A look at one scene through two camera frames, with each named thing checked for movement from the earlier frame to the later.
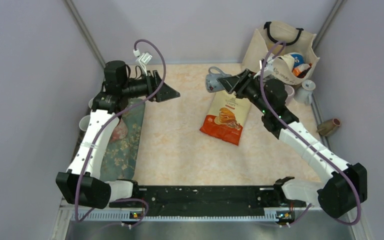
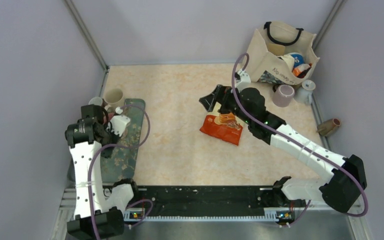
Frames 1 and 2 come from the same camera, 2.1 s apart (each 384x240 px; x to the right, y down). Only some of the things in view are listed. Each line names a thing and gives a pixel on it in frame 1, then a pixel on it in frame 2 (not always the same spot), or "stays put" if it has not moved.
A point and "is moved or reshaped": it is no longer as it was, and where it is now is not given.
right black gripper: [232, 84] -> [223, 92]
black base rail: [211, 201] stays put
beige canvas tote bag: [289, 49] stays put
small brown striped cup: [326, 127] stays put
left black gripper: [164, 93] -> [107, 152]
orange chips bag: [226, 117] stays put
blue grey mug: [212, 84] is moved or reshaped
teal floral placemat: [120, 157] stays put
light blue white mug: [304, 94] stays put
